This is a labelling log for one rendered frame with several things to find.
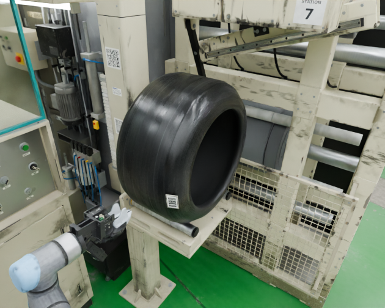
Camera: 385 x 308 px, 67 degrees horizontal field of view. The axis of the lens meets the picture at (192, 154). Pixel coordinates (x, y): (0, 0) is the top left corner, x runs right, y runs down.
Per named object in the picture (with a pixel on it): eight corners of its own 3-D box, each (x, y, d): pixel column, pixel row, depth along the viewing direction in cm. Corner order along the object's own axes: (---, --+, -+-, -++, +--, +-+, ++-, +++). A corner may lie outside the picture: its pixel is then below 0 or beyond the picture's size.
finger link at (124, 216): (137, 203, 92) (115, 217, 85) (137, 217, 95) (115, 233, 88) (130, 199, 94) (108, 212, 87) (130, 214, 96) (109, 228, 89)
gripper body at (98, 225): (117, 212, 84) (81, 234, 75) (117, 236, 88) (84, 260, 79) (99, 202, 88) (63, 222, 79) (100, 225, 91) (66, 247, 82)
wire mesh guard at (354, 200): (183, 228, 200) (183, 139, 164) (184, 227, 202) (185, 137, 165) (317, 299, 158) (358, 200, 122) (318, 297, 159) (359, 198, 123)
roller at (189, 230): (132, 194, 132) (137, 195, 136) (128, 203, 132) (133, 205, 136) (196, 227, 116) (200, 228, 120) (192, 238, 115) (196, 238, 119)
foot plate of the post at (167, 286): (118, 294, 190) (117, 290, 188) (146, 266, 209) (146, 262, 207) (150, 318, 178) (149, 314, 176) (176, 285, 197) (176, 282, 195)
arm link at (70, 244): (69, 270, 75) (51, 255, 79) (84, 260, 79) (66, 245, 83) (66, 248, 72) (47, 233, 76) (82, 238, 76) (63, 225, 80)
